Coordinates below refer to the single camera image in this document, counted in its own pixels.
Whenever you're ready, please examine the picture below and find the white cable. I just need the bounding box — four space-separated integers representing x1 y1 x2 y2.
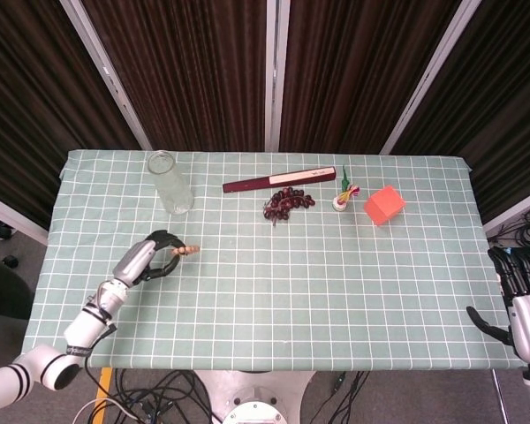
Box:
72 397 140 424

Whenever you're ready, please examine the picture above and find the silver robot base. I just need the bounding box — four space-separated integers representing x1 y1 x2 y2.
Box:
193 369 314 424

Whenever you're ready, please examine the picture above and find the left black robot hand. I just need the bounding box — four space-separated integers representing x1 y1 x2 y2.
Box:
112 229 189 291

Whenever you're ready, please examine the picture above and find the black cable with plug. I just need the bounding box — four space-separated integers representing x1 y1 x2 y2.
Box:
322 370 370 410

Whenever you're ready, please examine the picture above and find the dark pleated partition panel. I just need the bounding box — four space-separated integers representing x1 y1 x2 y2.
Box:
392 0 530 235
0 0 145 244
277 0 469 155
61 0 279 152

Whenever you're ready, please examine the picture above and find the black office chair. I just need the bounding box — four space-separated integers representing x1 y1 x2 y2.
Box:
0 254 32 322

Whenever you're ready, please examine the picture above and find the yellow floor tape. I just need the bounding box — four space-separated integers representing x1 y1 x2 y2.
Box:
95 366 115 414

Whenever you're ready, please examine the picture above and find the tall textured glass vase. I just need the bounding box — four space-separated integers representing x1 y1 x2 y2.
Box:
147 149 195 216

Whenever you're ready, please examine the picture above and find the dark red grape bunch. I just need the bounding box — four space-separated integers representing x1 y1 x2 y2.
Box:
262 186 315 226

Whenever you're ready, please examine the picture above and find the colourful feather shuttlecock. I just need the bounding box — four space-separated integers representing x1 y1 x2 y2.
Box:
332 164 362 212

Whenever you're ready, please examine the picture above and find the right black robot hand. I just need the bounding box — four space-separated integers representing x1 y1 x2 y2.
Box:
466 246 530 367

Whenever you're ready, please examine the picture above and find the orange cube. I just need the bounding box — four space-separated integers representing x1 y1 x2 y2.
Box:
363 185 406 227

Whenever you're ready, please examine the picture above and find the dark red folded fan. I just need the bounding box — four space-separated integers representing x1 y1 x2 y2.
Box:
222 165 337 194

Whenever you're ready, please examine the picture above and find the green checked tablecloth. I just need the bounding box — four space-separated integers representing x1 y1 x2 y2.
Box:
24 148 525 371

